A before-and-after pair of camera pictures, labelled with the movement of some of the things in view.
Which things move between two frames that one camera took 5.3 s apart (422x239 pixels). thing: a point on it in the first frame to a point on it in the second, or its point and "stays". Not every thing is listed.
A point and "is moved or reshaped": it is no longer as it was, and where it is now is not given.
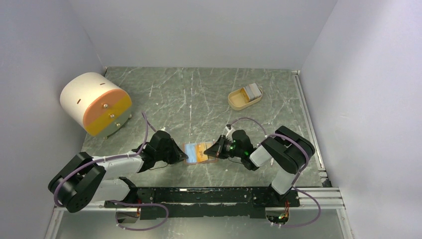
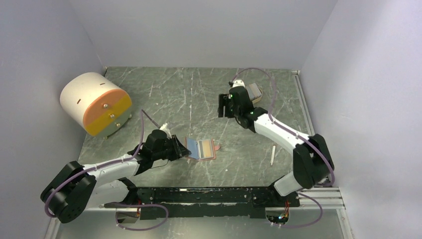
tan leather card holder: x=195 y=151 is moved or reshaped
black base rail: x=167 y=202 stays
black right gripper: x=217 y=149 to x=223 y=101
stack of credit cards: x=251 y=91 stays
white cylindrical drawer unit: x=97 y=103 stays
